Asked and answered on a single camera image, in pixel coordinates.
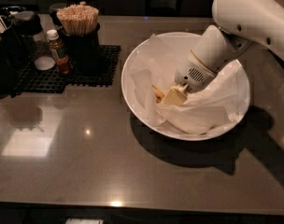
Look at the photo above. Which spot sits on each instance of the white bowl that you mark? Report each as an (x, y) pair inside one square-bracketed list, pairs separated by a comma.
[(139, 62)]

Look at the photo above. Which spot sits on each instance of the small brown sauce bottle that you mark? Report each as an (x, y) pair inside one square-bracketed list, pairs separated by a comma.
[(59, 53)]

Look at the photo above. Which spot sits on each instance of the black stir stick holder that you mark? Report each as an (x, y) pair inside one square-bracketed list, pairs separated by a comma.
[(84, 51)]

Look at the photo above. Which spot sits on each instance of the glass shaker with black lid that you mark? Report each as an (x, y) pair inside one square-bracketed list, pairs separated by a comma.
[(28, 26)]

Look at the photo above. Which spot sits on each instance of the bundle of wooden stir sticks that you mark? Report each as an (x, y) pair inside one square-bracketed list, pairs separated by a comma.
[(80, 19)]

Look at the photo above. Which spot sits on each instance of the black plastic grid mat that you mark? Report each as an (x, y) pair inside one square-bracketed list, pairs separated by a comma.
[(49, 81)]

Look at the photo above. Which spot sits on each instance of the black condiment caddy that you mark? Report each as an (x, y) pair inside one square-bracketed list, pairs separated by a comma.
[(13, 54)]

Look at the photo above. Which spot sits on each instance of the white paper liner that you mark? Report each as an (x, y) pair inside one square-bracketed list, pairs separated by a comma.
[(204, 109)]

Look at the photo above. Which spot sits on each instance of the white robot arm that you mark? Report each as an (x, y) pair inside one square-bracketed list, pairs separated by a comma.
[(238, 24)]

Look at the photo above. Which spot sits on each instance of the dark jar behind sticks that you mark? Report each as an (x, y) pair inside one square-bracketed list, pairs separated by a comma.
[(53, 9)]

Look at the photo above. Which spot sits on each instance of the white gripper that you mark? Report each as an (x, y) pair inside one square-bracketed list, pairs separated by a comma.
[(191, 76)]

